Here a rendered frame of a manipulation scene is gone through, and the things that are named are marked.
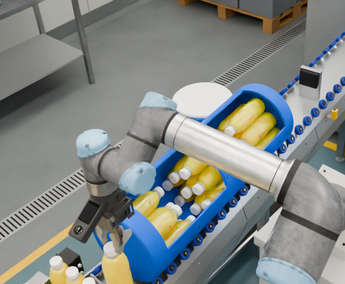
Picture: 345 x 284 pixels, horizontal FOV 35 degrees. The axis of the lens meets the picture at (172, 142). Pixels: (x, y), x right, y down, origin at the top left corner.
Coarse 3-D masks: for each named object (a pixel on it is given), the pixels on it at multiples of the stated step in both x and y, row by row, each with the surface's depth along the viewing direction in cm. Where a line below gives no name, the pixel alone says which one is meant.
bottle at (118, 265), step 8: (104, 256) 143; (120, 256) 142; (104, 264) 143; (112, 264) 141; (120, 264) 142; (128, 264) 145; (104, 272) 144; (112, 272) 142; (120, 272) 143; (128, 272) 146; (112, 280) 144; (120, 280) 144; (128, 280) 147
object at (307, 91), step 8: (304, 72) 252; (312, 72) 251; (320, 72) 249; (304, 80) 255; (312, 80) 252; (320, 80) 252; (304, 88) 259; (312, 88) 256; (320, 88) 256; (304, 96) 262; (312, 96) 259
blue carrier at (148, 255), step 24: (240, 96) 229; (264, 96) 213; (216, 120) 225; (288, 120) 215; (168, 168) 208; (168, 192) 208; (144, 216) 169; (96, 240) 186; (144, 240) 166; (144, 264) 173; (168, 264) 176
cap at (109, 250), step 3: (108, 243) 142; (111, 243) 142; (105, 246) 141; (108, 246) 141; (111, 246) 141; (105, 249) 141; (108, 249) 141; (111, 249) 140; (114, 249) 140; (105, 252) 140; (108, 252) 140; (111, 252) 140; (114, 252) 140; (108, 255) 140; (111, 255) 140; (114, 255) 141
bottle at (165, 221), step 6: (168, 210) 181; (174, 210) 183; (156, 216) 179; (162, 216) 178; (168, 216) 179; (174, 216) 181; (156, 222) 177; (162, 222) 177; (168, 222) 178; (174, 222) 180; (156, 228) 175; (162, 228) 176; (168, 228) 178; (162, 234) 176
